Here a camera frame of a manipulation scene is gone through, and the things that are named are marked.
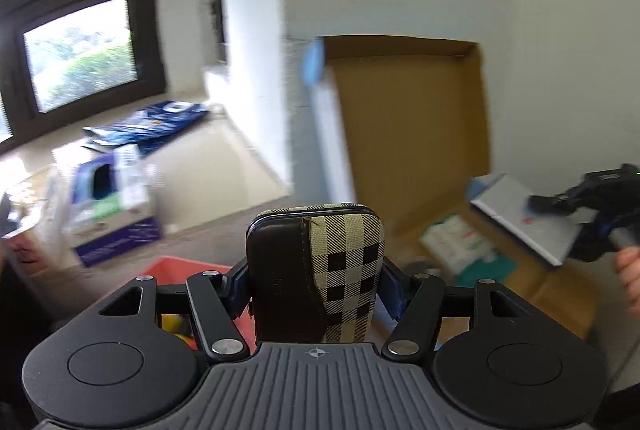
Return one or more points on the teal flat packet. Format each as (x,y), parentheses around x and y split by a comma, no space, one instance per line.
(492,271)

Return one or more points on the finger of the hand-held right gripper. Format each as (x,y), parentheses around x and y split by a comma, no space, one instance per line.
(550,204)

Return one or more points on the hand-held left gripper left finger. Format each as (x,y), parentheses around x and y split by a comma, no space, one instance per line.
(239,284)

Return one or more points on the red plastic bin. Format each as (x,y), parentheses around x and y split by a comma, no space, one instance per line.
(172,272)

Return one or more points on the cardboard box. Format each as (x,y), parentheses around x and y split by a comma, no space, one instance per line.
(415,125)

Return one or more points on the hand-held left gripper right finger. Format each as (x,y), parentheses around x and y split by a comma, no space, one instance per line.
(393,291)

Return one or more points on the person's right hand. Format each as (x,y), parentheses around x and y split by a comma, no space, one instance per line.
(630,275)

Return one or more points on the grey box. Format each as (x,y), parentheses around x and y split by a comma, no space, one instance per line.
(530,220)

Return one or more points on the white and green packet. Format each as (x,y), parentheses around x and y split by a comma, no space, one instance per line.
(452,242)

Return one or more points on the plaid and brown leather case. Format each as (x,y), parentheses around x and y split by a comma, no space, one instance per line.
(320,270)

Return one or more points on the purple tissue box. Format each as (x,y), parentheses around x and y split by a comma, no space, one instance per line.
(112,215)

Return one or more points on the blue printed packets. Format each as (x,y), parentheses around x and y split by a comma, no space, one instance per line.
(147,122)

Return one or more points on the dark framed window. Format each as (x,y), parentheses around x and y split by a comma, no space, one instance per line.
(82,15)

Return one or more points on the yellow item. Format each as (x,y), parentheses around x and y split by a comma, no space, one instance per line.
(175,330)

